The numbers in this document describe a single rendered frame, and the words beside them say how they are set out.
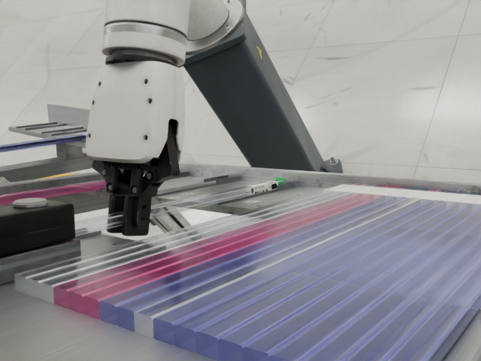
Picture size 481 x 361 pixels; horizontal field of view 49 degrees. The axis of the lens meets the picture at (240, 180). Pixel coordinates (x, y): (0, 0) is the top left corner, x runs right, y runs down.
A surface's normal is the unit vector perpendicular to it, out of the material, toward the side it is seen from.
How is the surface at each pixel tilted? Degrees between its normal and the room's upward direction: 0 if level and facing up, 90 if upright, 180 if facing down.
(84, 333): 46
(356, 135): 0
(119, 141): 33
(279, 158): 90
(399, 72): 0
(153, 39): 63
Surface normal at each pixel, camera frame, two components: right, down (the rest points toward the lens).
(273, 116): 0.00, 0.74
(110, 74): -0.63, -0.14
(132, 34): -0.12, -0.02
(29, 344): -0.01, -0.99
